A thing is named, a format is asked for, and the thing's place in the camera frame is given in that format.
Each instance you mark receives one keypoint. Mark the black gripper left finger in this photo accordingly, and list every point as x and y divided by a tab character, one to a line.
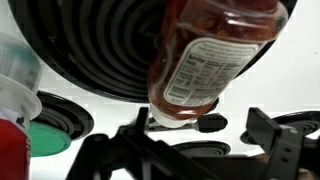
143	143

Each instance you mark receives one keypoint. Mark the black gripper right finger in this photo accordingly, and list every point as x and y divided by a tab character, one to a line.
280	146

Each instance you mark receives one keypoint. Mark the black coil stove burner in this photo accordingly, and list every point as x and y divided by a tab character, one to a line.
200	149
300	121
66	113

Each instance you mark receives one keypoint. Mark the white electric stove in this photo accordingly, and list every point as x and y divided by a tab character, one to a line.
293	76

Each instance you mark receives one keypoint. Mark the green leaf-shaped mat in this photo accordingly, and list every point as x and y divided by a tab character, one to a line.
48	140

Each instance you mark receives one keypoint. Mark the large black coil burner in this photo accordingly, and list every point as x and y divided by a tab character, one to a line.
100	43

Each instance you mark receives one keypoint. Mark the clear cup with teal packet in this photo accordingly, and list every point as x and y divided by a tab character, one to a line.
15	93

